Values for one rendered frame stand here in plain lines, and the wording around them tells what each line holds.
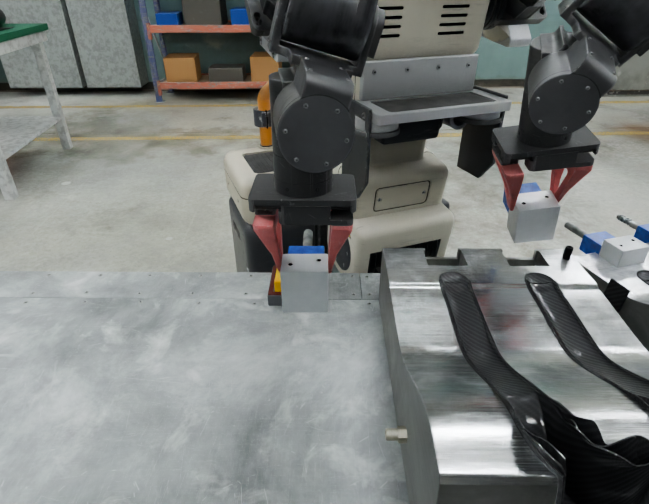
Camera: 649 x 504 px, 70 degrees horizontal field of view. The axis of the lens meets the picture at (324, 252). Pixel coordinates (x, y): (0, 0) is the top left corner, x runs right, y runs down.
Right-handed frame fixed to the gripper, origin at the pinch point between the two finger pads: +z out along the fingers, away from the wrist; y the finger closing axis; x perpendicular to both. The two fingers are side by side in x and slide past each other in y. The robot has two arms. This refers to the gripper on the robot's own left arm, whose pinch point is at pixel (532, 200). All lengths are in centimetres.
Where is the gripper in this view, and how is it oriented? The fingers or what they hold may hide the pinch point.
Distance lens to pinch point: 65.3
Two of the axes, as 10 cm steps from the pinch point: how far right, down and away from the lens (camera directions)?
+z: 1.4, 7.5, 6.5
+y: 9.9, -1.0, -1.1
